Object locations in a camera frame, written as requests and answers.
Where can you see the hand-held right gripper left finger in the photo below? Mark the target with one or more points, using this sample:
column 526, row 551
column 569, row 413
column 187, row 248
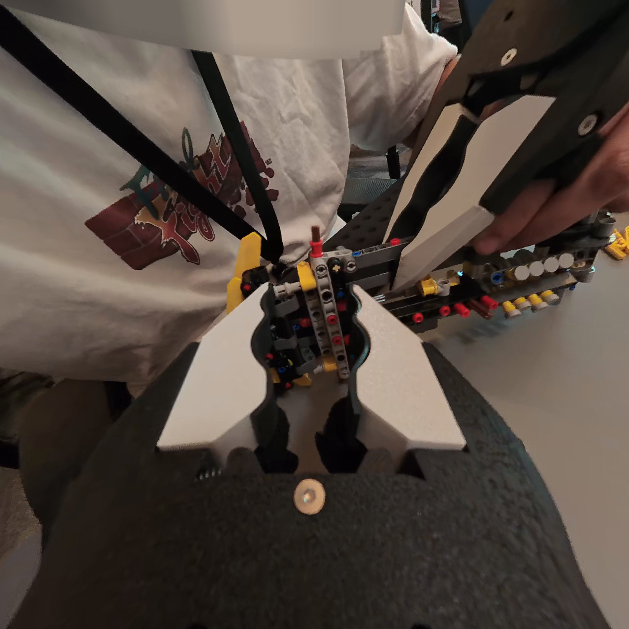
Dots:
column 221, row 383

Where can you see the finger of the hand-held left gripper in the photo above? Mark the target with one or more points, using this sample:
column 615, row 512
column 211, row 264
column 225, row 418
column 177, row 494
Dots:
column 486, row 167
column 432, row 147

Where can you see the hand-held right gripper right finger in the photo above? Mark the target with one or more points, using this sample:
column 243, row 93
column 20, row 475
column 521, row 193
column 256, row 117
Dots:
column 403, row 383

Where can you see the lego car chassis model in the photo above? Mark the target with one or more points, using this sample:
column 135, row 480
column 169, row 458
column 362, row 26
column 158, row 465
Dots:
column 324, row 314

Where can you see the grey lego axle pin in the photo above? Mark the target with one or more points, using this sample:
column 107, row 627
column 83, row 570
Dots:
column 285, row 289

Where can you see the pile of loose lego pieces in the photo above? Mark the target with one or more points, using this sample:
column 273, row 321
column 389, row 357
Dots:
column 620, row 245

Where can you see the person's left hand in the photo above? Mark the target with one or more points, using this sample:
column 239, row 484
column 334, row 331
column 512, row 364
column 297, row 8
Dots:
column 580, row 196

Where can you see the grey mesh office chair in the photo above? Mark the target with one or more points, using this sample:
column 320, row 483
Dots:
column 368, row 191

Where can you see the person's dark trousers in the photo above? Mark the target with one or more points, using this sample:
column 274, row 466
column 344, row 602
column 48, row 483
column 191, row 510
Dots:
column 64, row 432

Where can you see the person's white shirt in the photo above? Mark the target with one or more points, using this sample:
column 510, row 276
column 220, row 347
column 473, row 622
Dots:
column 73, row 147

